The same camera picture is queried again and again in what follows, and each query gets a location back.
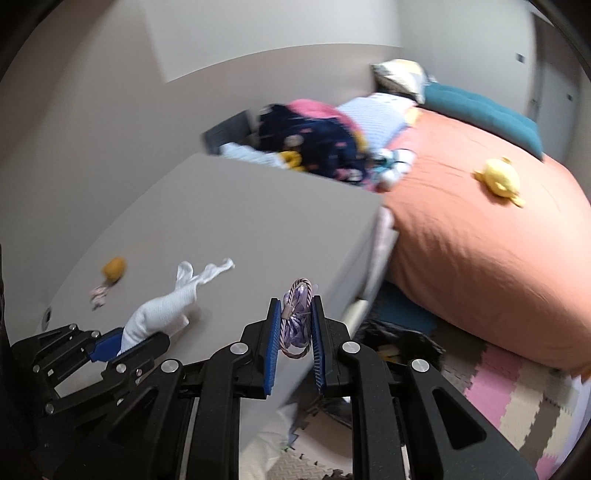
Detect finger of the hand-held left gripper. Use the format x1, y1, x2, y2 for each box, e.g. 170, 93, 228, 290
46, 332, 171, 414
14, 324, 123, 402

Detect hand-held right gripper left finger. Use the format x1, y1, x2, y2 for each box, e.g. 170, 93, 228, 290
54, 298, 283, 480

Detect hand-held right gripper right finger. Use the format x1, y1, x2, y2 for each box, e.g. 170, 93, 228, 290
311, 295, 539, 480

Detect purple braided cable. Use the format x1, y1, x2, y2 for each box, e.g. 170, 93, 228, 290
280, 278, 317, 359

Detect white knitted glove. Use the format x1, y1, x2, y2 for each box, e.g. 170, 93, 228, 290
117, 258, 235, 357

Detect brown plush toy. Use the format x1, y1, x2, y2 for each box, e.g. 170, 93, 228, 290
102, 257, 127, 282

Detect orange bed sheet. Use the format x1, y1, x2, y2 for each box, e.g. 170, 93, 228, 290
382, 108, 591, 376

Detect white cloth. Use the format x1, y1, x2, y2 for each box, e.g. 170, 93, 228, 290
219, 142, 288, 169

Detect white plush toy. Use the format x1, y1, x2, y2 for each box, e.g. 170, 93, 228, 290
375, 148, 417, 193

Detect navy printed blanket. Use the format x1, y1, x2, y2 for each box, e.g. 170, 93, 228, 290
256, 104, 371, 184

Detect foam floor mat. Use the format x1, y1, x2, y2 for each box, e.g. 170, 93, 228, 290
268, 281, 591, 480

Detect dark grey box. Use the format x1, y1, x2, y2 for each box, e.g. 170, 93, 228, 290
202, 111, 257, 155

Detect light blue folded blanket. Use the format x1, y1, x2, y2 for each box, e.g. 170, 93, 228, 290
337, 93, 421, 149

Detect yellow plush toy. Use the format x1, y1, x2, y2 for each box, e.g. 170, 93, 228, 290
473, 157, 527, 208

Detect checked white pillow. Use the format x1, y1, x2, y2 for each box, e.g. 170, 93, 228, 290
372, 59, 433, 105

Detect teal cushion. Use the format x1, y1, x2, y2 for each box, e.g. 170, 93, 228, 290
422, 83, 546, 160

